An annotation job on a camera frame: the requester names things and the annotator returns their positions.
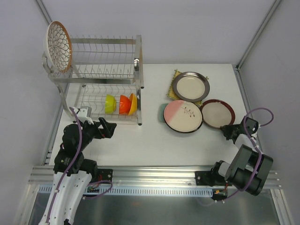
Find lime green bowl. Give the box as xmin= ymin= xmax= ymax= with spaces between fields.
xmin=105 ymin=94 xmax=117 ymax=114

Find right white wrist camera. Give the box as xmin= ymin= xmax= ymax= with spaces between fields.
xmin=247 ymin=122 xmax=260 ymax=138

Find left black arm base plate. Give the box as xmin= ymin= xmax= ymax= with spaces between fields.
xmin=90 ymin=168 xmax=113 ymax=184

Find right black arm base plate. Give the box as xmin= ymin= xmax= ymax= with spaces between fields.
xmin=195 ymin=171 xmax=214 ymax=187

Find white slotted cable duct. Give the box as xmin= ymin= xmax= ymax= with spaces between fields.
xmin=37 ymin=185 xmax=213 ymax=197

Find steel two-tier dish rack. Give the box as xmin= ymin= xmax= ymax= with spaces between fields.
xmin=42 ymin=35 xmax=144 ymax=126

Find cream plate with metallic rim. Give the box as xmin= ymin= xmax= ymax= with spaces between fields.
xmin=172 ymin=71 xmax=211 ymax=102

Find aluminium mounting rail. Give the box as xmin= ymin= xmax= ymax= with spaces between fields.
xmin=28 ymin=165 xmax=284 ymax=189

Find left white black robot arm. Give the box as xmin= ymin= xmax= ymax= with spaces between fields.
xmin=39 ymin=117 xmax=117 ymax=225

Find white petal pattern brown-rim plate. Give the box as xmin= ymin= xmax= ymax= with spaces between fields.
xmin=44 ymin=21 xmax=73 ymax=73

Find red orange bowl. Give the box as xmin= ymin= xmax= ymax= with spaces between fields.
xmin=119 ymin=95 xmax=131 ymax=114

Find yellow woven bamboo mat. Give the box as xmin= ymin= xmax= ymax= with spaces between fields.
xmin=165 ymin=68 xmax=209 ymax=105

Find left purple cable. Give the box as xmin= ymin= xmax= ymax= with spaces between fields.
xmin=45 ymin=109 xmax=114 ymax=223

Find cream plate with red rim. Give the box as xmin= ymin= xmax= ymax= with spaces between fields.
xmin=200 ymin=99 xmax=236 ymax=129

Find yellow orange bowl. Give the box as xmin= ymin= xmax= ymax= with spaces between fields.
xmin=128 ymin=93 xmax=137 ymax=115

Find pink and cream floral plate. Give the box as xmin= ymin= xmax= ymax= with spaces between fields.
xmin=163 ymin=100 xmax=203 ymax=134

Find teal square plate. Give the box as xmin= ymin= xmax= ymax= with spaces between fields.
xmin=158 ymin=103 xmax=168 ymax=123

